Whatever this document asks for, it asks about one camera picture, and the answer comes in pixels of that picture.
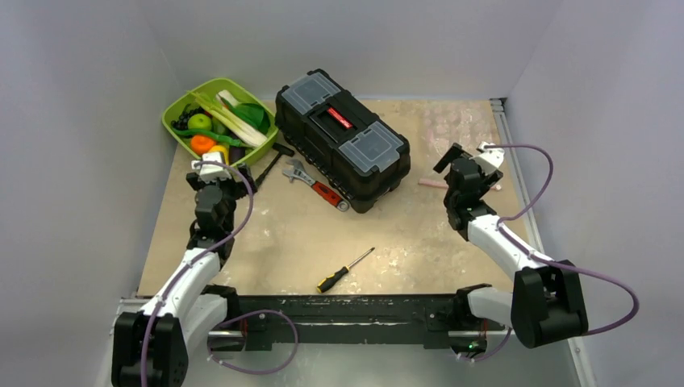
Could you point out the yellow black screwdriver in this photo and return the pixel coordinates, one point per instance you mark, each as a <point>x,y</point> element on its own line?
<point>329,281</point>

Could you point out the toy green bean pod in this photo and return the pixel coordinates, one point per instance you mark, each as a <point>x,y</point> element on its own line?
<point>225,139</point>

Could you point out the adjustable wrench red handle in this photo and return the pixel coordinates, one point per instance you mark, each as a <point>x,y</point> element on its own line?
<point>297,172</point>

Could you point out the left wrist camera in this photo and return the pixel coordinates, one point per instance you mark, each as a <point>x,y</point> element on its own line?
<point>212,164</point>

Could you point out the toy lemon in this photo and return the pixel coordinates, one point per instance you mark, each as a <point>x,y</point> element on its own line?
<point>222,150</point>

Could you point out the toy green onion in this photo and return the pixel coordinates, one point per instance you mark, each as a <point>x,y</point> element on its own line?
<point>247,134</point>

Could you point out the green plastic bin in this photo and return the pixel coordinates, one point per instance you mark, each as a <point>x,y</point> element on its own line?
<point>234,93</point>

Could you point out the black hammer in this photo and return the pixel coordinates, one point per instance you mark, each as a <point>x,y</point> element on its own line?
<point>281,150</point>

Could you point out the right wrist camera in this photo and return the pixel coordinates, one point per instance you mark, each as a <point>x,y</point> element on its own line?
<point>488,159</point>

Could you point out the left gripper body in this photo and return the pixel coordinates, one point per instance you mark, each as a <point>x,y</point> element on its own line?
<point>231,190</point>

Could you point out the toy purple eggplant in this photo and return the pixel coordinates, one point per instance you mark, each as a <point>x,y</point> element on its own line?
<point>235,154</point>

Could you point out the black toolbox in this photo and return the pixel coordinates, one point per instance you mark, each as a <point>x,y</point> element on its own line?
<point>361,156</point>

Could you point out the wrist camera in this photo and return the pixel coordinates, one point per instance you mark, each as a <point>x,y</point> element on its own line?
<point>488,159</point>
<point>212,164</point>

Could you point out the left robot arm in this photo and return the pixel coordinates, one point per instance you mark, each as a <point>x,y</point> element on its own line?
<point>152,345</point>

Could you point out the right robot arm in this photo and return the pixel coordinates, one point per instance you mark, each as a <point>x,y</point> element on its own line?
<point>546,304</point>

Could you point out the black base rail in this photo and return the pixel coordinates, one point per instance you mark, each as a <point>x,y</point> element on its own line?
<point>429,320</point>

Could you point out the toy black grapes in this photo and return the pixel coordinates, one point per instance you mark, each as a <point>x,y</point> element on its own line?
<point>181,123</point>

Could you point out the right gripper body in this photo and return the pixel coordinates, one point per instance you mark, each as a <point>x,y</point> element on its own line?
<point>462,164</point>

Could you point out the clear zip top bag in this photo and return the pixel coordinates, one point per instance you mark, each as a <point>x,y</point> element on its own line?
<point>442,124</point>

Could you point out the toy green apple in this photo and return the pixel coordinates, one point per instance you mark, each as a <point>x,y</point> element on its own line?
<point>199,122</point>

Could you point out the toy green leaf vegetable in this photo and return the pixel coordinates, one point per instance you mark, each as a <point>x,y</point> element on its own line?
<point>251,113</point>

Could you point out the toy orange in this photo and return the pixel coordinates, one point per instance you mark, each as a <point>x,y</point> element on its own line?
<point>201,144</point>

